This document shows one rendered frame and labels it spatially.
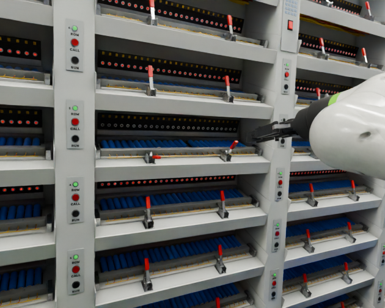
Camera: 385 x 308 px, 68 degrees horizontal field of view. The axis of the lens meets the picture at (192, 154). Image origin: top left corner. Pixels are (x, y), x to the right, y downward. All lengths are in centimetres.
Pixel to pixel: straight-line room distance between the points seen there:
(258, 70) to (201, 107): 34
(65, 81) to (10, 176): 26
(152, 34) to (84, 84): 24
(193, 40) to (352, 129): 59
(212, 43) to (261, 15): 32
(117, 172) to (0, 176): 27
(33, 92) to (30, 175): 20
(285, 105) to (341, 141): 66
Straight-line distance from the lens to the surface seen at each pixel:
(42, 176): 80
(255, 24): 122
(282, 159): 110
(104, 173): 81
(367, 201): 154
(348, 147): 45
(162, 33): 88
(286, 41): 112
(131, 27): 86
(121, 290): 97
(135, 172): 83
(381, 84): 56
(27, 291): 97
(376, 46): 171
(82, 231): 84
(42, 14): 83
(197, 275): 104
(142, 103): 83
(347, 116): 46
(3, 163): 83
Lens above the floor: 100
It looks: 5 degrees down
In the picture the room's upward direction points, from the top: 2 degrees clockwise
